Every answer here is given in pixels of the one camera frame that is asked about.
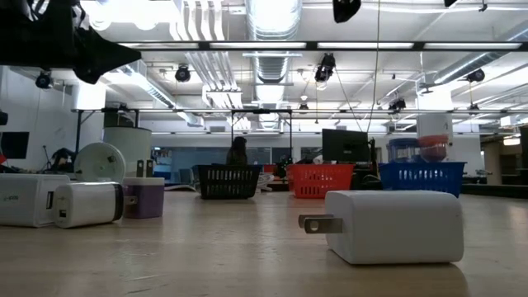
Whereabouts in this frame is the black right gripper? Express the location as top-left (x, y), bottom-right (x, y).
top-left (332, 0), bottom-right (362, 24)

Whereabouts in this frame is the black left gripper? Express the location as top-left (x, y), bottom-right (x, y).
top-left (49, 0), bottom-right (142, 86)

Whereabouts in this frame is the purple and white wall charger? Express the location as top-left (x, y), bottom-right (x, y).
top-left (121, 158), bottom-right (166, 219)

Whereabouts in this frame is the white wall charger black end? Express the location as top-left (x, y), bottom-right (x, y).
top-left (52, 181), bottom-right (139, 229)

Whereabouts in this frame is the white cube wall charger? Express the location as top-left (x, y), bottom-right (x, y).
top-left (298, 190), bottom-right (465, 266)

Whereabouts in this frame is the black overhead light bar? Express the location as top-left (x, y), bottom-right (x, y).
top-left (117, 40), bottom-right (528, 52)

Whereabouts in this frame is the round white disc charger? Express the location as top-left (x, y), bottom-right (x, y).
top-left (73, 125), bottom-right (153, 183)

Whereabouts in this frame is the black computer monitor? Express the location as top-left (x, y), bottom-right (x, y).
top-left (321, 128), bottom-right (370, 164)

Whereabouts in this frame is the white round column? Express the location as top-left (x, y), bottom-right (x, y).
top-left (416, 113), bottom-right (455, 163)

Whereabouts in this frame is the red plastic basket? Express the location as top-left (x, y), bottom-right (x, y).
top-left (288, 163), bottom-right (356, 200)

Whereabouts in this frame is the person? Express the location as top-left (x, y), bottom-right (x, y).
top-left (225, 136), bottom-right (248, 167)

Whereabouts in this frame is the black plastic basket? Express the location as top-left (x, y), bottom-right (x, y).
top-left (193, 164), bottom-right (264, 200)

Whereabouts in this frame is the blue plastic basket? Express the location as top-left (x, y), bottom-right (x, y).
top-left (378, 161), bottom-right (467, 199)

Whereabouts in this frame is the black overhead camera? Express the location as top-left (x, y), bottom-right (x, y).
top-left (313, 52), bottom-right (337, 83)

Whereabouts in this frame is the silver ceiling air duct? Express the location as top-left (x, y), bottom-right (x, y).
top-left (243, 0), bottom-right (304, 86)

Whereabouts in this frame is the black background rig frame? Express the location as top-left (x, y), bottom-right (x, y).
top-left (72, 107), bottom-right (294, 166)

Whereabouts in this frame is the black wall screen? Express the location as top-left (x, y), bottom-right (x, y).
top-left (0, 130), bottom-right (31, 160)

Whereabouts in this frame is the white labelled wall charger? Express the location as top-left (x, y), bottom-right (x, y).
top-left (0, 172), bottom-right (71, 228)

